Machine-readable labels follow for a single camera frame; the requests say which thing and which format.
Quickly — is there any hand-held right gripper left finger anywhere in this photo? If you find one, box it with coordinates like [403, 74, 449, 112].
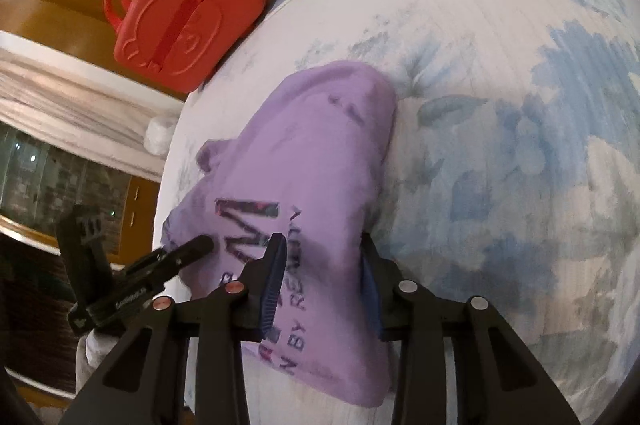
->
[59, 232, 286, 425]

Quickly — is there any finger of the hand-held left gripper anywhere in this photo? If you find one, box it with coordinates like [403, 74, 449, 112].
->
[164, 234, 216, 269]

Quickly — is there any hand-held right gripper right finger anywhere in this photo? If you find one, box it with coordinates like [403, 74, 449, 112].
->
[360, 232, 583, 425]

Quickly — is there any purple t-shirt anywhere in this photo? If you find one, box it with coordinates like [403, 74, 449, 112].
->
[161, 60, 398, 408]

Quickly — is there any white crumpled cloth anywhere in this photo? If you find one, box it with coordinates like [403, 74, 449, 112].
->
[144, 115, 177, 154]

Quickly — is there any white marble ledge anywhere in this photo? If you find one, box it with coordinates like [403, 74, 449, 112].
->
[0, 30, 183, 178]

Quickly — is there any floral tablecloth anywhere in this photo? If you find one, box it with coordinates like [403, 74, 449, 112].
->
[155, 0, 640, 425]

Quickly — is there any red plastic case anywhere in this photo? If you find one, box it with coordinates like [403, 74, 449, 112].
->
[104, 0, 268, 94]

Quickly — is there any wooden furniture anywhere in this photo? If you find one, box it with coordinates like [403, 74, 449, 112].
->
[0, 0, 188, 78]

